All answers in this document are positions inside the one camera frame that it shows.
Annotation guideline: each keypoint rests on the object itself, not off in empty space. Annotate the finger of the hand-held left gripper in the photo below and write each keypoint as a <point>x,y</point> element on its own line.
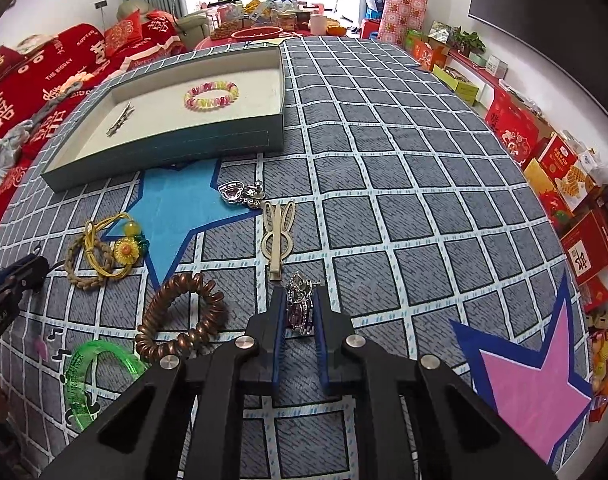
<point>21,271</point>

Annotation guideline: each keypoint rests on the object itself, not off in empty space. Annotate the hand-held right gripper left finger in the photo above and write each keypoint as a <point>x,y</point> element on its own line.
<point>278,345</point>

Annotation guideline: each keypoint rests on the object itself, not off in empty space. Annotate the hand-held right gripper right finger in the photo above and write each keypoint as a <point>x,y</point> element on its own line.
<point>323,345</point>

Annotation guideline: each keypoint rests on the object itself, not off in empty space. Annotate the pink jewelled silver brooch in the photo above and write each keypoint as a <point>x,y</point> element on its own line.
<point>300,310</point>

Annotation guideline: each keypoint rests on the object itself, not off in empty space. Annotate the cream bunny hair clip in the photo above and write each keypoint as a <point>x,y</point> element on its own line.
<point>274,260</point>

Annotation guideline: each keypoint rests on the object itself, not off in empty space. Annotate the green translucent bangle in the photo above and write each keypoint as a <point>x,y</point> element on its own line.
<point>76,385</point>

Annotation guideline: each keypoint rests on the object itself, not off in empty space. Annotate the silver heart rhinestone brooch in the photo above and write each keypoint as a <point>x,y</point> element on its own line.
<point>231,191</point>

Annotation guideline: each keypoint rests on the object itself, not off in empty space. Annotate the grey-blue shallow cardboard box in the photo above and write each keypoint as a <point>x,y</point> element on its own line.
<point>184,145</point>

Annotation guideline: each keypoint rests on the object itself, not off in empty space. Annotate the grey crumpled cloth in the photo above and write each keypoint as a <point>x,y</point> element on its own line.
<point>4,152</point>

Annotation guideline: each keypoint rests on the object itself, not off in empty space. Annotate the silver metal hair clip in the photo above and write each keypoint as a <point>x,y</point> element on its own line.
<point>119,121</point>

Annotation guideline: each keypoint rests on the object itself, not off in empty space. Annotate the red printed sofa cover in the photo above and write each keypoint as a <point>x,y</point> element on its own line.
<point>34,75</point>

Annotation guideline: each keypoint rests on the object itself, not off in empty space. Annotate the red patterned cushion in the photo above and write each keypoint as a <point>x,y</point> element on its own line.
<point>124,35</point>

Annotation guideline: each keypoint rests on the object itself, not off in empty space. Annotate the red gift box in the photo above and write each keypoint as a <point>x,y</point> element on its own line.
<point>511,127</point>

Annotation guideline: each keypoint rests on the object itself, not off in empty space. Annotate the round red table mat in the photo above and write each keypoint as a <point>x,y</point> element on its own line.
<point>204,42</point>

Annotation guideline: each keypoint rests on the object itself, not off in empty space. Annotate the yellow waffle snack box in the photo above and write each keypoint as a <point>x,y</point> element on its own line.
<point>559,170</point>

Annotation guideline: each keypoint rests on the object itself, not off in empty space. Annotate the beige armchair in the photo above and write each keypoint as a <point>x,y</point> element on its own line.
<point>191,22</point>

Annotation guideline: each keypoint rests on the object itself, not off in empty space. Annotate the red colander bowl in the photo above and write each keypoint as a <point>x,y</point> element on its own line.
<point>254,35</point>

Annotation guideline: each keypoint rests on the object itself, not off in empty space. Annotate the basket of nuts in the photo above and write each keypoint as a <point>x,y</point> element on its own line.
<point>226,30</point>

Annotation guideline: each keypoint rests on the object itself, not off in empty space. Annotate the red plastic stool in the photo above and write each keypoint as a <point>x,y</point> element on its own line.
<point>371,29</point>

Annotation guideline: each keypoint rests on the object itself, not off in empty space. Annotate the white cup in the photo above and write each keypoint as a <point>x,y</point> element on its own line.
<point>318,25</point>

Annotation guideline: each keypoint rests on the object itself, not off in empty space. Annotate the potted green plant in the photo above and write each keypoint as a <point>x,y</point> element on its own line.
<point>468,40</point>

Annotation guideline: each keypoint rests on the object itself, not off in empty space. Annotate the black television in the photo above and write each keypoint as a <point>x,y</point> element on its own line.
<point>549,5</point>

